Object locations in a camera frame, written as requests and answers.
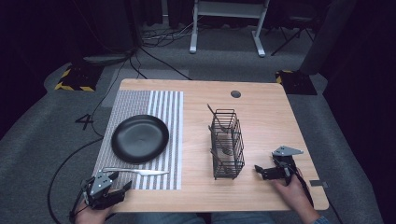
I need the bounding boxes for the white metal desk frame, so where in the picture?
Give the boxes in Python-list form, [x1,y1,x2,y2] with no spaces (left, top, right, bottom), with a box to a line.
[189,0,271,58]

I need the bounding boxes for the silver table knife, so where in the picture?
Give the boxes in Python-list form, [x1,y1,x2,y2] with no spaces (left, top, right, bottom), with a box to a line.
[101,167,171,177]

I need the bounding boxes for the black yellow striped stand base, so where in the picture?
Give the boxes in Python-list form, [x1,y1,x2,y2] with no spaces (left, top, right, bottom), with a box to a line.
[275,69,318,96]
[53,63,105,93]

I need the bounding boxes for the grey striped woven placemat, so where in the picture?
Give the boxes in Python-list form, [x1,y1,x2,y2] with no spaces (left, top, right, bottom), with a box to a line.
[92,90,185,191]

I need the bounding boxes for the thick black floor cable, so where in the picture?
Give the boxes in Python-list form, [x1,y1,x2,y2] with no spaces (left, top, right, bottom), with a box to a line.
[46,136,105,224]

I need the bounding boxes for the person's right hand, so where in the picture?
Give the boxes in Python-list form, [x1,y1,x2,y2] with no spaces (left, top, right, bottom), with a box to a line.
[270,167,314,217]

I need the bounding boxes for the black wire cutlery basket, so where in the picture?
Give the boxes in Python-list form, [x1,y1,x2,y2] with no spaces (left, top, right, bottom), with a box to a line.
[209,108,246,181]

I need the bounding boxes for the black tripod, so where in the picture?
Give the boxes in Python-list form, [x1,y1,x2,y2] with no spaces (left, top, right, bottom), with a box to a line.
[270,15,316,58]

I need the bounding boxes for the bundle of floor cables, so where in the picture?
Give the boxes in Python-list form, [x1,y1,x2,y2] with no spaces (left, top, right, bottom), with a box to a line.
[90,15,206,138]

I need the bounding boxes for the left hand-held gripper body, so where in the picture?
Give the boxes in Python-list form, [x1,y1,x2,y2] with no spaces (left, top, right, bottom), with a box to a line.
[81,170,126,210]

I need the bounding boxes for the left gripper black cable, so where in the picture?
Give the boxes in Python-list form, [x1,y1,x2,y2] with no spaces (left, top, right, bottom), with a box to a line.
[68,185,87,220]

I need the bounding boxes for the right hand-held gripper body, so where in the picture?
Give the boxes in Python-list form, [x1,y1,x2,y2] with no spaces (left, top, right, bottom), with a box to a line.
[271,145,304,187]

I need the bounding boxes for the black round plate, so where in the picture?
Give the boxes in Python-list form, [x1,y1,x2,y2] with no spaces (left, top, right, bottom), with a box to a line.
[110,114,171,165]

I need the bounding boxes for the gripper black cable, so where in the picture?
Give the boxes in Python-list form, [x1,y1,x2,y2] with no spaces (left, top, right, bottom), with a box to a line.
[68,185,87,220]
[289,164,345,224]

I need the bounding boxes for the grey padded stand column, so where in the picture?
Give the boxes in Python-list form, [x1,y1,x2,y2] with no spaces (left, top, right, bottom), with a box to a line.
[299,0,358,77]

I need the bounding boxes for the grey tape strip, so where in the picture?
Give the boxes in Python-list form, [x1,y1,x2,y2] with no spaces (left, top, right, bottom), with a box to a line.
[309,179,330,189]

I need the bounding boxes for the silver spoon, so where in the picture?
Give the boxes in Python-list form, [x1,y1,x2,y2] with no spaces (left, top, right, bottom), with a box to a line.
[209,148,235,175]
[207,124,235,157]

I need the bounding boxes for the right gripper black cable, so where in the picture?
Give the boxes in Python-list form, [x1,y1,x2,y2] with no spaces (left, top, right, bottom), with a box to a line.
[289,164,345,224]

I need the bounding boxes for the person's left hand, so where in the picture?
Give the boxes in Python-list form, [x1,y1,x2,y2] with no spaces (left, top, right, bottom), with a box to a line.
[74,200,115,224]

